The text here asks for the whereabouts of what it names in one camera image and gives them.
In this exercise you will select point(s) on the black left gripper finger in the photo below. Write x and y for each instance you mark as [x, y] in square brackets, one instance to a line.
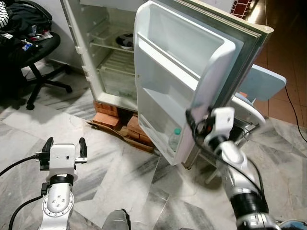
[83, 146]
[48, 144]

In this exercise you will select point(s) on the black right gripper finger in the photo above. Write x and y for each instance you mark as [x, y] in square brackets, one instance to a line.
[189, 118]

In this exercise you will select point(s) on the clear bottle teal cap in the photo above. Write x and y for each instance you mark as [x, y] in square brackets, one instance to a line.
[175, 140]

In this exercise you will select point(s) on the silver fridge door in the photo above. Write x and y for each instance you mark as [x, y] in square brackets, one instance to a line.
[182, 57]

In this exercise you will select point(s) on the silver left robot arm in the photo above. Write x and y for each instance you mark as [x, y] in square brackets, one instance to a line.
[57, 203]

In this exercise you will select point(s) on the brick and wood fridge base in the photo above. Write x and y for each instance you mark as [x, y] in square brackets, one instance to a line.
[112, 122]

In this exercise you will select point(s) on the clear fridge crisper drawer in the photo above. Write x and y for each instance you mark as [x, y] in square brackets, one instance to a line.
[117, 79]

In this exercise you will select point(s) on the small silver fridge cabinet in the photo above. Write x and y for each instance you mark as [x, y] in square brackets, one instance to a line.
[91, 48]

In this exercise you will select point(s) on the grey left robot leg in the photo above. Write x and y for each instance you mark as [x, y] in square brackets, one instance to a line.
[117, 220]

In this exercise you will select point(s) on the light blue folding chair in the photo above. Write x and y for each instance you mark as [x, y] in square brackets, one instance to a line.
[264, 81]

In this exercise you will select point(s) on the black swivel office chair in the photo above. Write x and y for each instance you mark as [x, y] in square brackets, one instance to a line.
[41, 52]

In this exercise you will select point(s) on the black and white bowl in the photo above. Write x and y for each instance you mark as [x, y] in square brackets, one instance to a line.
[127, 43]

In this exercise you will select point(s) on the dark clothes pile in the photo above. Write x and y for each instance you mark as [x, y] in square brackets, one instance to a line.
[29, 19]

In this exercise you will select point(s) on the black white striped cloth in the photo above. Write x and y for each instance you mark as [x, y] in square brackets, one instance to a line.
[3, 17]

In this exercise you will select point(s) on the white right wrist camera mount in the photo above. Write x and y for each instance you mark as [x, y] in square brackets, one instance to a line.
[223, 123]

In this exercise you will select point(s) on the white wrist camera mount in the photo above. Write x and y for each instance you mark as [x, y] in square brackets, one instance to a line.
[223, 123]
[62, 160]

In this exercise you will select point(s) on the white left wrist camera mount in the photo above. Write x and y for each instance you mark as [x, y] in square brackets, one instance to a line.
[62, 160]

